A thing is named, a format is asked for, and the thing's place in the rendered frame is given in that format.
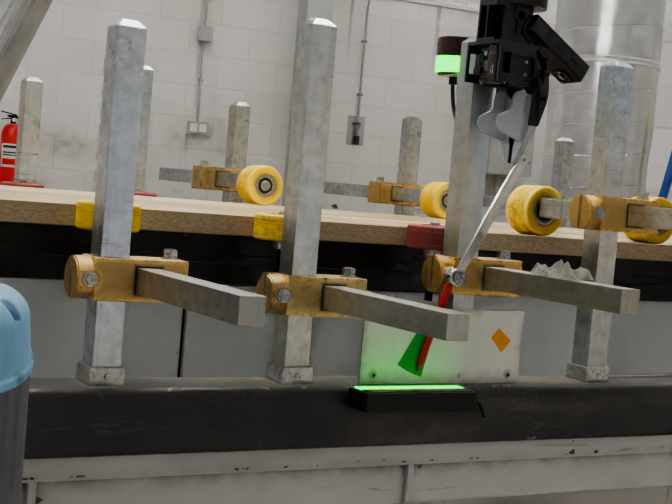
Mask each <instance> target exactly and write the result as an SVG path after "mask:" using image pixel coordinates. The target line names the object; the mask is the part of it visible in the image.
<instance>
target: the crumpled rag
mask: <svg viewBox="0 0 672 504"><path fill-rule="evenodd" d="M529 273H533V274H535V275H536V273H537V274H538V275H539V274H540V275H541V274H542V275H544V276H549V278H551V277H553V278H557V279H558V278H559V279H569V280H570V279H572V280H578V281H580V280H582V279H584V280H585V279H586V278H587V279H589V280H593V281H595V280H594V279H593V277H592V276H591V274H590V271H589V270H588V269H584V268H582V267H579V268H578V269H576V270H573V269H572V268H571V267H570V264H569V262H568V261H567V262H566V263H564V264H563V261H562V259H561V260H560V261H557V262H556V263H554V264H553V266H552V267H547V265H546V264H543V265H541V264H539V263H536V264H535V266H534V268H533V269H532V270H531V271H530V272H529Z"/></svg>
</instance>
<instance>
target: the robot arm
mask: <svg viewBox="0 0 672 504"><path fill-rule="evenodd" d="M52 1H53V0H0V102H1V100H2V98H3V96H4V94H5V92H6V90H7V88H8V86H9V84H10V82H11V81H12V79H13V77H14V75H15V73H16V71H17V69H18V67H19V65H20V63H21V61H22V59H23V57H24V55H25V53H26V51H27V50H28V48H29V46H30V44H31V42H32V40H33V38H34V36H35V34H36V32H37V30H38V28H39V26H40V24H41V22H42V21H43V19H44V17H45V15H46V13H47V11H48V9H49V7H50V5H51V3H52ZM547 6H548V0H480V8H479V18H478V28H477V38H476V41H475V42H468V49H467V59H466V68H465V78H464V82H469V83H475V84H479V85H480V86H483V87H489V88H496V94H495V96H494V99H493V106H492V109H491V110H490V111H489V112H486V113H484V114H482V115H480V116H479V118H478V128H479V130H480V131H482V132H484V133H486V134H488V135H490V136H492V137H494V138H496V139H498V140H500V142H501V148H502V152H503V155H504V158H505V161H506V163H516V162H517V161H518V159H519V158H520V156H521V154H522V153H523V151H524V150H525V148H526V146H527V145H528V143H529V142H530V140H531V138H532V136H533V134H534V132H535V130H536V127H537V126H538V125H539V123H540V120H541V118H542V115H543V112H544V110H545V107H546V104H547V100H548V95H549V77H550V73H551V74H552V75H553V76H554V77H555V78H556V79H557V80H558V81H559V82H560V83H561V84H568V83H577V82H582V80H583V78H584V77H585V75H586V73H587V72H588V70H589V68H590V67H589V66H588V65H587V63H586V62H585V61H584V60H583V59H582V58H581V57H580V56H579V55H578V54H577V53H576V52H575V51H574V50H573V49H572V48H571V47H570V46H569V45H568V44H567V43H566V42H565V41H564V40H563V39H562V38H561V37H560V36H559V35H558V34H557V33H556V32H555V31H554V30H553V29H552V28H551V27H550V26H549V25H548V23H547V22H546V21H545V20H544V19H543V18H542V17H541V16H540V15H539V14H536V15H533V14H534V13H541V12H546V11H547ZM470 54H475V55H479V58H478V68H473V74H469V64H470ZM523 89H524V90H525V91H526V92H527V93H525V92H524V91H522V90H523ZM32 368H33V352H32V348H31V326H30V310H29V307H28V304H27V302H26V300H25V299H24V297H23V296H22V295H21V294H20V293H19V292H18V291H16V290H15V289H13V288H12V287H10V286H8V285H6V284H2V283H0V504H21V491H22V478H23V464H24V451H25V437H26V424H27V410H28V397H29V383H30V373H31V371H32Z"/></svg>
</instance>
